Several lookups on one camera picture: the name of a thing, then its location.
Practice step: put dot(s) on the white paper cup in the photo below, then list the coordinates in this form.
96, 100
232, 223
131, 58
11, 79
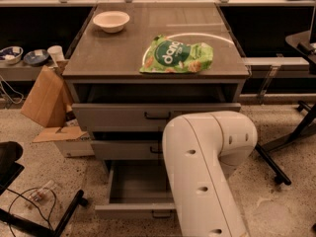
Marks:
56, 53

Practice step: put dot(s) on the white bowl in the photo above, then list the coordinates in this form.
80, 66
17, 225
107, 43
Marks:
111, 21

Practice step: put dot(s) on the dark blue bowl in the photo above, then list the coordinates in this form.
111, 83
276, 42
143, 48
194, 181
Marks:
36, 57

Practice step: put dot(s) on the grey drawer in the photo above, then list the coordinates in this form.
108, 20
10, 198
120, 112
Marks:
137, 189
127, 150
138, 117

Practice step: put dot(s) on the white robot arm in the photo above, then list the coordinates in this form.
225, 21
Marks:
200, 152

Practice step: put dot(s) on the green snack bag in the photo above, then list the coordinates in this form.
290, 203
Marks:
166, 55

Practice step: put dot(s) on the black chair seat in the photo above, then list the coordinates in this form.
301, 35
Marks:
10, 153

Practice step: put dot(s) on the white cardboard box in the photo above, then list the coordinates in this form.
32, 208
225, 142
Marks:
71, 141

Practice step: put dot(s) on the brown cardboard box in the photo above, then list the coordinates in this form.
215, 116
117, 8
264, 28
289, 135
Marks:
49, 100

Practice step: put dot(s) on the grey top drawer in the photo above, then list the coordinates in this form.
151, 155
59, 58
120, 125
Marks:
138, 117

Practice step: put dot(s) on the grey drawer cabinet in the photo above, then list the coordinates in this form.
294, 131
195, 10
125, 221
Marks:
104, 68

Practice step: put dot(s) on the black stand leg right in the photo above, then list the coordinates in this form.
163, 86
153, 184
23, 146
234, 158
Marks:
281, 177

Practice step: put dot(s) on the grey middle drawer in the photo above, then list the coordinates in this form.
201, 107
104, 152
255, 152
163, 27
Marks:
127, 150

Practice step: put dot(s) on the grey bottom drawer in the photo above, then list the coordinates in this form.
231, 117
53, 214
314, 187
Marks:
137, 189

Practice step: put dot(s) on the blue patterned bowl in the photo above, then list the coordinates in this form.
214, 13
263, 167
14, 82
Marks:
11, 55

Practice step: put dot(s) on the clear plastic wrapper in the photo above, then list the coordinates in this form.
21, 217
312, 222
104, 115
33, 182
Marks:
43, 193

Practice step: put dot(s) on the black desk right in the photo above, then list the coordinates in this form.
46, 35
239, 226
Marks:
304, 43

